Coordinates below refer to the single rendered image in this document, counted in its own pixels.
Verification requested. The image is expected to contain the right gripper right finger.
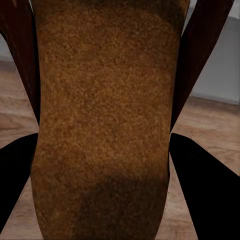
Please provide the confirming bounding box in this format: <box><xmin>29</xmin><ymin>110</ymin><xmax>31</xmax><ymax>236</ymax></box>
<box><xmin>169</xmin><ymin>133</ymin><xmax>240</xmax><ymax>240</ymax></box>

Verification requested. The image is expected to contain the sandal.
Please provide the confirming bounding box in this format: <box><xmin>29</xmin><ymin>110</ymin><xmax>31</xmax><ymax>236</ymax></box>
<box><xmin>0</xmin><ymin>0</ymin><xmax>235</xmax><ymax>240</ymax></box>

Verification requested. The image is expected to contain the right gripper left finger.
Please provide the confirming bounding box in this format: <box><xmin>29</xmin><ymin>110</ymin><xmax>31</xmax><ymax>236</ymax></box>
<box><xmin>0</xmin><ymin>133</ymin><xmax>39</xmax><ymax>233</ymax></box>

